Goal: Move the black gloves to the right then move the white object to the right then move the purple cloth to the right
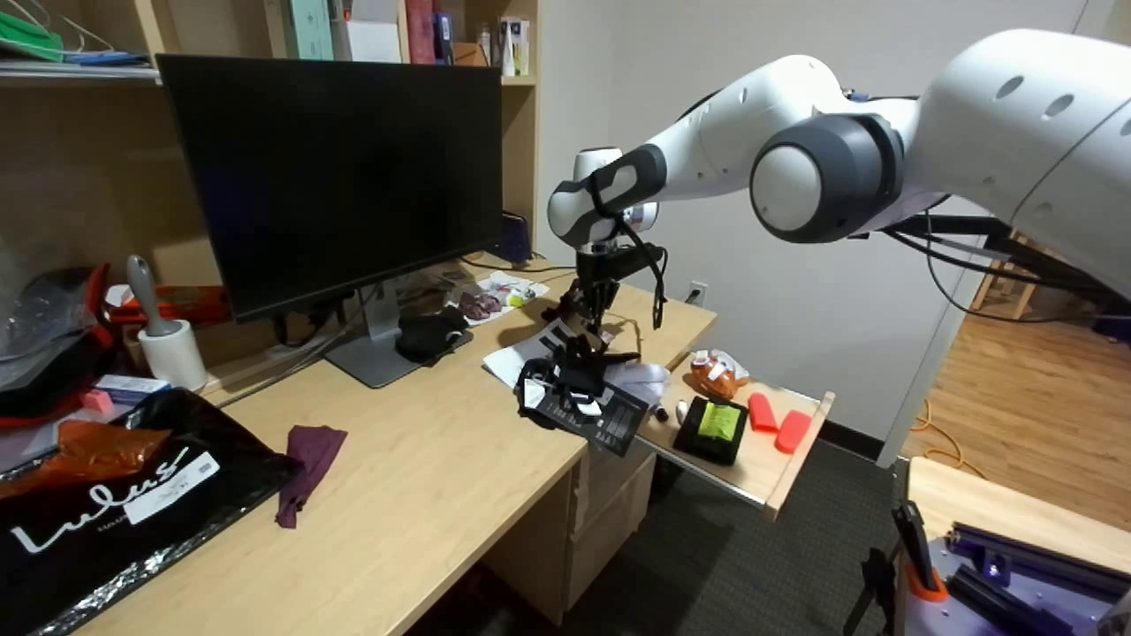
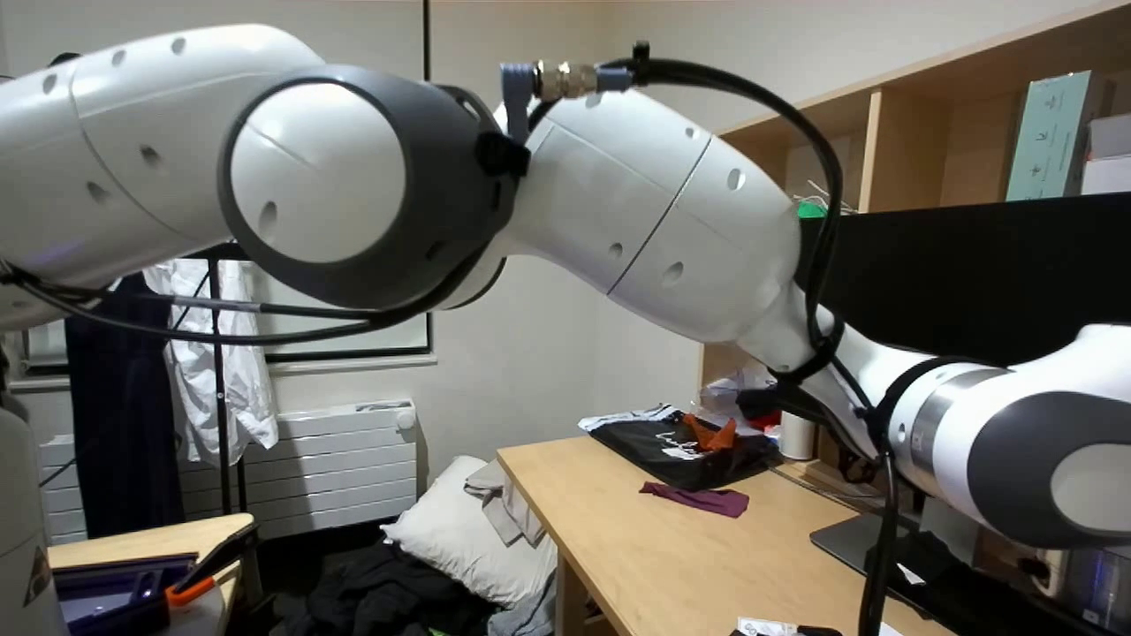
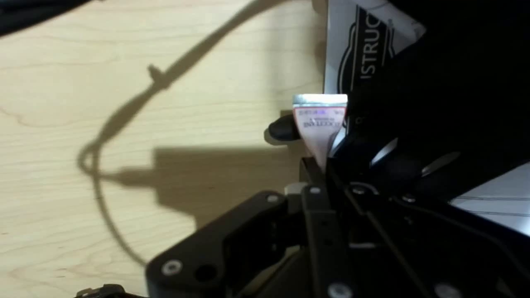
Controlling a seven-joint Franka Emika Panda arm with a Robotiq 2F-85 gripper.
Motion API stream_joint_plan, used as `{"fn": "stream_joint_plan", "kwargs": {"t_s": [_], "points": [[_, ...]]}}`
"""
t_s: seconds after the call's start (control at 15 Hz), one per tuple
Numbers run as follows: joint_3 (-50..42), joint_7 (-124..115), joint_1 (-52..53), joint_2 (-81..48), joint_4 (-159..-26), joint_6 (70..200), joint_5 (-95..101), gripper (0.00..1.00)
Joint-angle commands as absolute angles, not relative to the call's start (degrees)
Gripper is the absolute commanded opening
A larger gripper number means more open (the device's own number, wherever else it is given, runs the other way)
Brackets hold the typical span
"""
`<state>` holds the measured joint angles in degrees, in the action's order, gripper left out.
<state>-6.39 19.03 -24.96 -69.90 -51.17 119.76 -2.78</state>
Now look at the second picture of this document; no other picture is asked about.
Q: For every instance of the white radiator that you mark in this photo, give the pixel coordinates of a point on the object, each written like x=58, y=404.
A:
x=329, y=464

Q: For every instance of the white paper roll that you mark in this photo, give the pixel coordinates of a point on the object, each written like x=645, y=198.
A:
x=797, y=438

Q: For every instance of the white shirt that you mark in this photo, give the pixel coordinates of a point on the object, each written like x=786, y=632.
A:
x=218, y=374

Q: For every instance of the grey monitor stand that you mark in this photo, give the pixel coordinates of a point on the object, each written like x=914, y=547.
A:
x=844, y=541

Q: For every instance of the orange packet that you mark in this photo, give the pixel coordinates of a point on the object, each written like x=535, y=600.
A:
x=712, y=431

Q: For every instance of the wooden shelf unit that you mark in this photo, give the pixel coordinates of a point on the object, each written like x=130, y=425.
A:
x=941, y=117

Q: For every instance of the black computer monitor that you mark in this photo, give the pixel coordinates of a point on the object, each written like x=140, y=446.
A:
x=978, y=275

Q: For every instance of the white papers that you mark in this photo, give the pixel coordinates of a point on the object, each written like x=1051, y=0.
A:
x=765, y=627

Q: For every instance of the purple cloth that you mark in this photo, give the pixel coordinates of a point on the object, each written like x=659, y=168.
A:
x=702, y=498

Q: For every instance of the teal board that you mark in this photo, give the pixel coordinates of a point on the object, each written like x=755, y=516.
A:
x=1047, y=134

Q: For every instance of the black folded pouch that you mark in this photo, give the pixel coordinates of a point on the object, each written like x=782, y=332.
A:
x=941, y=586

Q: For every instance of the dark clothes pile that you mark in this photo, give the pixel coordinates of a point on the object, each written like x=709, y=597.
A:
x=376, y=596

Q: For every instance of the navy dress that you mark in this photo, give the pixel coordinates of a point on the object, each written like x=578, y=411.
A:
x=117, y=411

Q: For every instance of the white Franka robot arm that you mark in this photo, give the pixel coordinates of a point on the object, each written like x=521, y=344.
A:
x=648, y=198

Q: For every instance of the white box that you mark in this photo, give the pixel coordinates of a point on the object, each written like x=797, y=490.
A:
x=1111, y=152

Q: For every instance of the wooden desk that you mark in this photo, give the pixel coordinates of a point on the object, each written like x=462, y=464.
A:
x=578, y=600

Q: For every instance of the wooden side table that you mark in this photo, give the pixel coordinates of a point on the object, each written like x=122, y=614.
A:
x=144, y=537

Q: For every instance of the grey garment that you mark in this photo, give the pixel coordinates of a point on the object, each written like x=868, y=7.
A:
x=507, y=498

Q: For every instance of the green item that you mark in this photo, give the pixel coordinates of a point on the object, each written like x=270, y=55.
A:
x=812, y=209

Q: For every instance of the white pillow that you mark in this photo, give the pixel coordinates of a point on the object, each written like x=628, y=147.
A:
x=472, y=533

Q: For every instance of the purple tray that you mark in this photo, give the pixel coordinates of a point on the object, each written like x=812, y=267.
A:
x=110, y=586

